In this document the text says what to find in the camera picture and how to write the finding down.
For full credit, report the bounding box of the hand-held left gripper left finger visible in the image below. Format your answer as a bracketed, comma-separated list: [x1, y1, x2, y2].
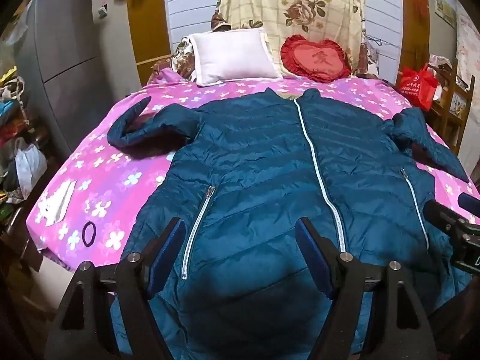
[47, 217, 187, 360]

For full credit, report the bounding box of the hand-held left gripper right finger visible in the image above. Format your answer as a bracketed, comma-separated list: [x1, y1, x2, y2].
[294, 217, 437, 360]

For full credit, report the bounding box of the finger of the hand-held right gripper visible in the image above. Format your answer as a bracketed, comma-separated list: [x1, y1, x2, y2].
[424, 199, 480, 235]
[458, 192, 480, 212]

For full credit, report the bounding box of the teal puffer jacket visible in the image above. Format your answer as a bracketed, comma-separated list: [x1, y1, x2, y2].
[107, 88, 473, 360]

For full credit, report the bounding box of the person's right forearm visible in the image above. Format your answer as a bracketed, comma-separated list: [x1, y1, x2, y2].
[431, 281, 480, 357]

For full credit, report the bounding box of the pile of colourful clothes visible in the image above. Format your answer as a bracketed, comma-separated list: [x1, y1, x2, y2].
[0, 65, 31, 147]

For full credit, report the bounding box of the wooden chair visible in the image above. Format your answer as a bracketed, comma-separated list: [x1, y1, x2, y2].
[427, 54, 477, 154]

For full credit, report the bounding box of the pink floral bed sheet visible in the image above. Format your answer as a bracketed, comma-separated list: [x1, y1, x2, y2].
[26, 65, 480, 274]

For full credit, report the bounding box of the white paper sheet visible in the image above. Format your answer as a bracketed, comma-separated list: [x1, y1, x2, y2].
[39, 181, 77, 227]

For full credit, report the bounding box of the red shopping bag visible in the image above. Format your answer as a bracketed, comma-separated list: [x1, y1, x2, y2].
[397, 64, 439, 111]

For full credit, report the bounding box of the white plastic bag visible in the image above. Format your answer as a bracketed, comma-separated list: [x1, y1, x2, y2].
[15, 137, 47, 199]

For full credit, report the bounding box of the brown floral cushion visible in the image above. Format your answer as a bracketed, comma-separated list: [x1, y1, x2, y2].
[170, 11, 233, 82]

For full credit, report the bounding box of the red heart-shaped pillow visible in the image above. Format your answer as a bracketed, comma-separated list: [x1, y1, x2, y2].
[280, 34, 353, 83]

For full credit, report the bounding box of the white pillow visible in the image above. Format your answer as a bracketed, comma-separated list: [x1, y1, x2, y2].
[186, 28, 284, 87]

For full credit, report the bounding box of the grey refrigerator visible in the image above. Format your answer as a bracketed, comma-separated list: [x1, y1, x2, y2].
[15, 0, 113, 151]

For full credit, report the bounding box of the cream floral blanket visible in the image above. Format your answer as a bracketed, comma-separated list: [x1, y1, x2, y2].
[215, 0, 366, 79]

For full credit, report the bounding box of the black hair tie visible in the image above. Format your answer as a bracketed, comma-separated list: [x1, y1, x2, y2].
[82, 222, 99, 248]

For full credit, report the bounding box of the wall poster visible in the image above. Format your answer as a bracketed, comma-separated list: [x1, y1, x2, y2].
[433, 0, 458, 29]

